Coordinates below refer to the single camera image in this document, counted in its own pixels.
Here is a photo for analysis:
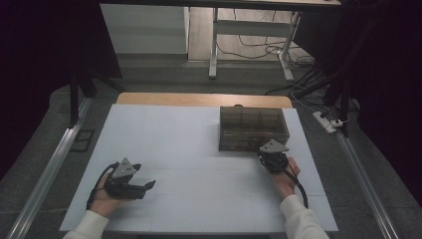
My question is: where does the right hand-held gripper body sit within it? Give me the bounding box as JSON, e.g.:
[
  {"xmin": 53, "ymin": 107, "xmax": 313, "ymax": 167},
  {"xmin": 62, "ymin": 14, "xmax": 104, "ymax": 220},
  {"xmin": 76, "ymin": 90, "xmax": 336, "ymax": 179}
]
[{"xmin": 258, "ymin": 138, "xmax": 290, "ymax": 174}]

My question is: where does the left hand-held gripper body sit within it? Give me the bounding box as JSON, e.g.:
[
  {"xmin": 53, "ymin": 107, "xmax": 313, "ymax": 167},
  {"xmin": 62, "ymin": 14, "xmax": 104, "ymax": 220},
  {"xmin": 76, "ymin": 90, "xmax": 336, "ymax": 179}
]
[{"xmin": 104, "ymin": 157, "xmax": 147, "ymax": 201}]

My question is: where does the brown transparent drawer box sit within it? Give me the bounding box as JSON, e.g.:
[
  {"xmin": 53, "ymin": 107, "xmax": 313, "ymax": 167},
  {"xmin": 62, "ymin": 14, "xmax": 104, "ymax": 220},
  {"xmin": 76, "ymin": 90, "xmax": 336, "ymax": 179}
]
[{"xmin": 218, "ymin": 106, "xmax": 291, "ymax": 153}]

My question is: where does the person's left hand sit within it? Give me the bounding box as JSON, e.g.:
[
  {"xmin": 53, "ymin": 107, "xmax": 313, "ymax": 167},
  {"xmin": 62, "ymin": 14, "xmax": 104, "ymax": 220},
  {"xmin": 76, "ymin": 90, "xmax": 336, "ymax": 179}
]
[{"xmin": 90, "ymin": 173, "xmax": 125, "ymax": 219}]

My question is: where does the person's right hand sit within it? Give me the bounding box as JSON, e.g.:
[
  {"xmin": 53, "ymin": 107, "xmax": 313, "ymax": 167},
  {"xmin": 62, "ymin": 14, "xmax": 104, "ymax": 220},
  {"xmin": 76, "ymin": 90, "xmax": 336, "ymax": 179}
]
[{"xmin": 271, "ymin": 156, "xmax": 302, "ymax": 200}]

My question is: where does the pale blue table cover sheet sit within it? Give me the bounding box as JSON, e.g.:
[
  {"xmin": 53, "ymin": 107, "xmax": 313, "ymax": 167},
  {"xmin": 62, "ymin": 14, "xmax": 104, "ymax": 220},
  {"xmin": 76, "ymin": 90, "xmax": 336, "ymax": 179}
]
[{"xmin": 59, "ymin": 104, "xmax": 339, "ymax": 233}]

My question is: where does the white power strip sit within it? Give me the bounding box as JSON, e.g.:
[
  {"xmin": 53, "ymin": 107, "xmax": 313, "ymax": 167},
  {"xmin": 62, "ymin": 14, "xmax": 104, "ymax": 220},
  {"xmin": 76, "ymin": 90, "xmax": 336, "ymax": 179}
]
[{"xmin": 312, "ymin": 111, "xmax": 337, "ymax": 134}]

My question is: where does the wooden table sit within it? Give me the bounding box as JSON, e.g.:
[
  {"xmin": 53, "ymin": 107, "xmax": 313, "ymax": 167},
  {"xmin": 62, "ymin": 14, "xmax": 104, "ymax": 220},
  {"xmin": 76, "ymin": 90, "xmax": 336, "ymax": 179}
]
[{"xmin": 115, "ymin": 92, "xmax": 294, "ymax": 110}]

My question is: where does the black metal stand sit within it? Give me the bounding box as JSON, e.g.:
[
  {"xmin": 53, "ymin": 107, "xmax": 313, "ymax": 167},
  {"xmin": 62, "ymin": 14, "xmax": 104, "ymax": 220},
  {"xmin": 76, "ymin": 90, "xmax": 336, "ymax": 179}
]
[
  {"xmin": 68, "ymin": 64, "xmax": 125, "ymax": 129},
  {"xmin": 293, "ymin": 13, "xmax": 382, "ymax": 137}
]

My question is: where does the white cabinet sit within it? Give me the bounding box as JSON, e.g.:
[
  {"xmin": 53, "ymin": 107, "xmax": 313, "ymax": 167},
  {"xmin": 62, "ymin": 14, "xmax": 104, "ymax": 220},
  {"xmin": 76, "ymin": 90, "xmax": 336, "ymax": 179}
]
[{"xmin": 100, "ymin": 3, "xmax": 190, "ymax": 55}]

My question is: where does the dark curtain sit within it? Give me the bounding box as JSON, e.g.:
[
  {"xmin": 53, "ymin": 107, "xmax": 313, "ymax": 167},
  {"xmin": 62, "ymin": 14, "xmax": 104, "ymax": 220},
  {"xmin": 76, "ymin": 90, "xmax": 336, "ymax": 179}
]
[
  {"xmin": 293, "ymin": 0, "xmax": 422, "ymax": 208},
  {"xmin": 0, "ymin": 0, "xmax": 122, "ymax": 181}
]

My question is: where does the left hand-held gripper black cable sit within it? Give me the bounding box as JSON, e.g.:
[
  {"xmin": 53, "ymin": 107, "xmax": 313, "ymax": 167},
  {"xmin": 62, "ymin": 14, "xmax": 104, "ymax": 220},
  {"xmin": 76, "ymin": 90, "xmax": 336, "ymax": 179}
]
[{"xmin": 86, "ymin": 161, "xmax": 120, "ymax": 211}]

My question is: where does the hand-held gripper black cable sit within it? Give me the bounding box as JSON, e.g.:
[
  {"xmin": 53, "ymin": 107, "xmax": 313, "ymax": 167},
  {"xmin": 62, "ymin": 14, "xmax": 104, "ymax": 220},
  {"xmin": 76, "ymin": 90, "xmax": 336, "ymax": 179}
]
[
  {"xmin": 265, "ymin": 154, "xmax": 310, "ymax": 210},
  {"xmin": 86, "ymin": 161, "xmax": 120, "ymax": 211}
]

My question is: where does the right hand-held gripper black cable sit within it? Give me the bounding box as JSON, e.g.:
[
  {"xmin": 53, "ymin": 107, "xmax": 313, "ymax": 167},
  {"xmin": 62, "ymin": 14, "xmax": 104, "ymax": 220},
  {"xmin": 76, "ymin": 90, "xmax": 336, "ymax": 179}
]
[{"xmin": 265, "ymin": 154, "xmax": 310, "ymax": 210}]

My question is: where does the aluminium floor rail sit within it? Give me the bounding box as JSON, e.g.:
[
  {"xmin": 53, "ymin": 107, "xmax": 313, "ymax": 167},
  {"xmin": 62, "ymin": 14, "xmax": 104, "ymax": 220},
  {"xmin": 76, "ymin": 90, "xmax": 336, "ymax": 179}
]
[
  {"xmin": 335, "ymin": 130, "xmax": 400, "ymax": 239},
  {"xmin": 6, "ymin": 96, "xmax": 95, "ymax": 239}
]

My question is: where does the white metal table frame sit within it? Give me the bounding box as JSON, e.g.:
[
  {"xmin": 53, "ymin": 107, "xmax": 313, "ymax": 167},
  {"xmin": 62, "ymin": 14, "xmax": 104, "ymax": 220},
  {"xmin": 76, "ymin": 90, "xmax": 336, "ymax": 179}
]
[{"xmin": 215, "ymin": 8, "xmax": 321, "ymax": 98}]

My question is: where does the white desk frame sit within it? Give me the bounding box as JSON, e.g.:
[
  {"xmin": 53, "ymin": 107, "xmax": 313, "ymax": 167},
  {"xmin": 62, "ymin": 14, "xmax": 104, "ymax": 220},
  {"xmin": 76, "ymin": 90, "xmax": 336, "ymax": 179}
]
[{"xmin": 207, "ymin": 0, "xmax": 342, "ymax": 83}]

